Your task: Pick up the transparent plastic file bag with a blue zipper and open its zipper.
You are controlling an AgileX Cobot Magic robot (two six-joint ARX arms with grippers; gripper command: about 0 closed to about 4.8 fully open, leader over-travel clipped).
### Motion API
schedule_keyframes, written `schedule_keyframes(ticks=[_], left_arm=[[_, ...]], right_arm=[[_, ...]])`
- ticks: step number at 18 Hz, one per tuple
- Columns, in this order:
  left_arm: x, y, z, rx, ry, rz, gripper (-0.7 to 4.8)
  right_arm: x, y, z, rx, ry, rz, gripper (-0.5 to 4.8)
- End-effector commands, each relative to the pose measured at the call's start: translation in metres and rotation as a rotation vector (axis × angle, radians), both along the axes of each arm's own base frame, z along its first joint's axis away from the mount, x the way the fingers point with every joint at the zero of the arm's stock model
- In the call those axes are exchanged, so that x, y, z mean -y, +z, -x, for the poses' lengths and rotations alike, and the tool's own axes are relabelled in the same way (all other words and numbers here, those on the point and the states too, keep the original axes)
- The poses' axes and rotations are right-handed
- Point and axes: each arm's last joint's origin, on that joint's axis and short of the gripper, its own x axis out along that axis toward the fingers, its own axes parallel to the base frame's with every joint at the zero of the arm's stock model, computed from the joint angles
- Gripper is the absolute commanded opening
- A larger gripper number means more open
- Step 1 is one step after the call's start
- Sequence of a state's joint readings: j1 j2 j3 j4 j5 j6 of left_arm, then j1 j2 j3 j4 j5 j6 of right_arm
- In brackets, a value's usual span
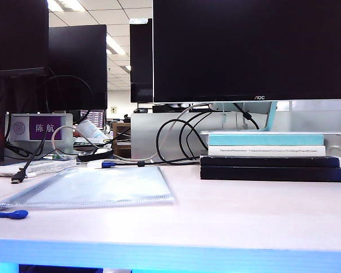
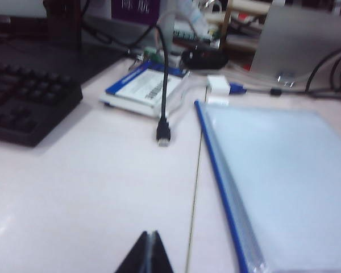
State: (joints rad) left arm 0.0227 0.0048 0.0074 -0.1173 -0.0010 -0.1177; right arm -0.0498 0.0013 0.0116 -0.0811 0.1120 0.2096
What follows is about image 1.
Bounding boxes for black looped cable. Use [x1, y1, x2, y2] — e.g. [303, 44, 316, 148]
[155, 109, 214, 165]
[179, 125, 210, 160]

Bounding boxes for teal white monitor stand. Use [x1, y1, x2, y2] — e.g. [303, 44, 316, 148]
[200, 101, 341, 136]

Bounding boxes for black cable with ferrite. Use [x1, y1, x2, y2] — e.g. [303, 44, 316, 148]
[232, 102, 259, 130]

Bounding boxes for thin black book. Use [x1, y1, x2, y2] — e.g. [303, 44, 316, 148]
[199, 155, 341, 168]

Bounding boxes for purple name plate holder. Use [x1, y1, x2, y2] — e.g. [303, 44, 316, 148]
[10, 113, 74, 142]

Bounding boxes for blue plug VGA cable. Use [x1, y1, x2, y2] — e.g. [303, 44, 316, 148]
[101, 159, 201, 169]

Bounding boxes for white looped cable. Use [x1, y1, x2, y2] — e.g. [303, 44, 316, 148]
[51, 125, 103, 160]

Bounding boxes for transparent plastic file bag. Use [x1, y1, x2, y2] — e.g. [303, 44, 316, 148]
[0, 166, 176, 210]

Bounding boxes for black monitor with wide bezel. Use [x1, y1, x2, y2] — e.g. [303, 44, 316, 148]
[0, 0, 49, 78]

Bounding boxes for large black AOC monitor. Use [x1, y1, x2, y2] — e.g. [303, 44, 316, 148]
[152, 0, 341, 104]

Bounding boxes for thick black book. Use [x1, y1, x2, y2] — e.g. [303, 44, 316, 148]
[200, 166, 341, 183]

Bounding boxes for lit background screen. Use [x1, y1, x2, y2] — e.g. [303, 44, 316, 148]
[80, 109, 106, 131]

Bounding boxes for printed magazine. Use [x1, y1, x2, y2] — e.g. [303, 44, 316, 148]
[73, 136, 114, 149]

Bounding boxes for wooden shelf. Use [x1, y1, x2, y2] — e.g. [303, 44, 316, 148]
[112, 122, 132, 159]

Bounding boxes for white book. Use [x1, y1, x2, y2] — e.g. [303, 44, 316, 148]
[207, 144, 327, 157]

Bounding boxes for teal book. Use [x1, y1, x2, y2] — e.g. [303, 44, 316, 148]
[207, 133, 325, 146]

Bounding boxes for thin black cable arc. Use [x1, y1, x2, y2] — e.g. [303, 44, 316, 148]
[45, 74, 93, 126]

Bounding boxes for black HDMI cable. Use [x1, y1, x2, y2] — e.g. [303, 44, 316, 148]
[11, 125, 48, 185]

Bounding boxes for white plastic bottle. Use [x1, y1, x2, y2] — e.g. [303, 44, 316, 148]
[74, 119, 110, 144]

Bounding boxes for black monitor rear side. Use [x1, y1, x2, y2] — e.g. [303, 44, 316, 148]
[47, 24, 108, 111]

